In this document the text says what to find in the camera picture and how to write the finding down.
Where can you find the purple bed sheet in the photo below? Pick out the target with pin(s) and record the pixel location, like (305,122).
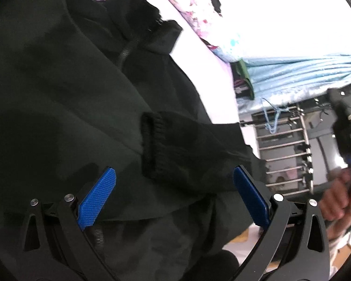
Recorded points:
(210,87)

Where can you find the blue clothes hanger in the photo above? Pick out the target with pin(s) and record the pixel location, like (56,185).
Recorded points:
(271,118)

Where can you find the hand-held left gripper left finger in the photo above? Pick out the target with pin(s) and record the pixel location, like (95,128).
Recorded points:
(96,199)

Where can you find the green cloth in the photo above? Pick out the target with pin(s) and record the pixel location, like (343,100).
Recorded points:
(248,76)

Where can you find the metal rack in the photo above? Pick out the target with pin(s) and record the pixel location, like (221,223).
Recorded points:
(286,149)

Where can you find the person's right hand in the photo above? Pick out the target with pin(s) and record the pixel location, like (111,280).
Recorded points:
(336,199)

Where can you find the person's right forearm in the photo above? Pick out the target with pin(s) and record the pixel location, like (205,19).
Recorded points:
(340,235)

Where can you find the light blue curtain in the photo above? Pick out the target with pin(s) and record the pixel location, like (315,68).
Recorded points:
(295,76)

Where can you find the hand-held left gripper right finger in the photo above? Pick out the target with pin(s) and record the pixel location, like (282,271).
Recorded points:
(251,199)

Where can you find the pink floral pillow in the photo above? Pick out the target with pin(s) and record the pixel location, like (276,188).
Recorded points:
(201,20)

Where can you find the black zip jacket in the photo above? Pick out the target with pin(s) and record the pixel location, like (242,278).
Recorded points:
(76,93)

